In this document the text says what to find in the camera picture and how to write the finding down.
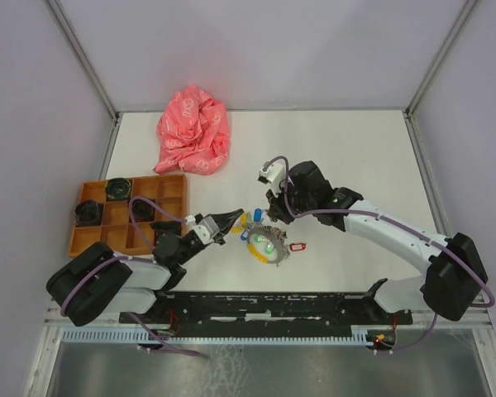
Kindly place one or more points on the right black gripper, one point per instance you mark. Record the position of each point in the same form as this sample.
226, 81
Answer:
276, 208

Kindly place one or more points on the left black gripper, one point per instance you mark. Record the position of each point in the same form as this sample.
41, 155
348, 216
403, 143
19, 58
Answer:
225, 222

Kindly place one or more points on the keyring bunch with colourful tags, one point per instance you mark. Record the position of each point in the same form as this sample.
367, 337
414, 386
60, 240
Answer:
266, 243

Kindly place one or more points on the key with red tag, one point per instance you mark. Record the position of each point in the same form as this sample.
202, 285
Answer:
297, 246

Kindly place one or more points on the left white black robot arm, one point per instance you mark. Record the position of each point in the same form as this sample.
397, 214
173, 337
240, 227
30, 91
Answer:
101, 280

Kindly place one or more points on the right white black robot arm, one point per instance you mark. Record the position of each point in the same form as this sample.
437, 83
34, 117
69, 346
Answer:
451, 272

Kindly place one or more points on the black rosette middle tray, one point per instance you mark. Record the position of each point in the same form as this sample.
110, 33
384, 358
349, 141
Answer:
141, 210

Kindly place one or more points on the crumpled pink cloth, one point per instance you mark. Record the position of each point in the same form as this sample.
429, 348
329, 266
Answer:
194, 133

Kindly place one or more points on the wooden compartment tray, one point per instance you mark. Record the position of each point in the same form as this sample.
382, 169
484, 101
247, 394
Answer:
168, 194

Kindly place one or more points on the black rosette top tray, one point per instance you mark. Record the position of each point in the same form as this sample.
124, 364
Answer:
118, 189

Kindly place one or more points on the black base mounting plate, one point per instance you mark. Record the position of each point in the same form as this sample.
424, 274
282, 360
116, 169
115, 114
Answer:
266, 314

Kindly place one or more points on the black rosette left tray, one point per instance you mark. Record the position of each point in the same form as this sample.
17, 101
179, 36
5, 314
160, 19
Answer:
88, 213

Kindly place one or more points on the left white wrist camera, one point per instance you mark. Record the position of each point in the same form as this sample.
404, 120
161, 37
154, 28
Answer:
206, 229

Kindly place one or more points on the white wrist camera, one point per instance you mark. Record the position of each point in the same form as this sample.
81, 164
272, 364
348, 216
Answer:
206, 229
273, 174

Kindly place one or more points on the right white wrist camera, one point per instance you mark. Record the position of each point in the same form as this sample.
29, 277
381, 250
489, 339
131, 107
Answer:
273, 174

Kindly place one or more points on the left aluminium frame post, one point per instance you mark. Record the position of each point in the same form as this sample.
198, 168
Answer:
56, 10

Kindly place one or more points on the aluminium frame post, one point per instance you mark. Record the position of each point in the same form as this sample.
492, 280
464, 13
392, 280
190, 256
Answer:
56, 10
441, 56

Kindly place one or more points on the right aluminium frame post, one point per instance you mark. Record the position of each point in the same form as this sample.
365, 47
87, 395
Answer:
441, 56

